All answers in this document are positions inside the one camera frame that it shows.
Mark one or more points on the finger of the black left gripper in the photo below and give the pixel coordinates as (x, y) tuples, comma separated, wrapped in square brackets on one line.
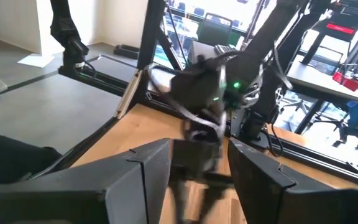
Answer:
[(211, 202), (181, 205)]

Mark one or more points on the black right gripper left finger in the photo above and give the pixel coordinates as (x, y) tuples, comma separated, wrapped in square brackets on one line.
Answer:
[(73, 199)]

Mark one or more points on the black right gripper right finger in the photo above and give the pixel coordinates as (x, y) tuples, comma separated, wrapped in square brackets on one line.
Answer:
[(291, 205)]

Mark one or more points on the grey desk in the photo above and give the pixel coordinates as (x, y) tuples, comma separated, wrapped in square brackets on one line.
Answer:
[(315, 77), (200, 49)]

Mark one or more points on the black keyboard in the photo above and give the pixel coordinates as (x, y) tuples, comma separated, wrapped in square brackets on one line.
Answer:
[(225, 51)]

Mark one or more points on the dark green chair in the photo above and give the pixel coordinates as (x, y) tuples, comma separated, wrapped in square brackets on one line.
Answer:
[(214, 32)]

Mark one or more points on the silver aluminium extrusion bar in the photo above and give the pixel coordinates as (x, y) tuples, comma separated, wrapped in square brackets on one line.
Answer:
[(129, 93)]

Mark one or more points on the black chair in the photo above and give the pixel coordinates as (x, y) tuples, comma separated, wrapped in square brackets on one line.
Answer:
[(11, 161)]

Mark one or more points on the black floor box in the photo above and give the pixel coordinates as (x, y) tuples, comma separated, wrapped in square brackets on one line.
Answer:
[(126, 51)]

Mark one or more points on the blue bin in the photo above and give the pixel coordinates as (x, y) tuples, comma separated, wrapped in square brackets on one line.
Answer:
[(356, 115)]

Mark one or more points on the red box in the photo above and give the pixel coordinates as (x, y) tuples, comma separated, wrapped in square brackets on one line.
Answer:
[(350, 84)]

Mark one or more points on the black aluminium table frame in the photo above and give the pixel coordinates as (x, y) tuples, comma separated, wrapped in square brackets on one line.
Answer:
[(151, 31)]

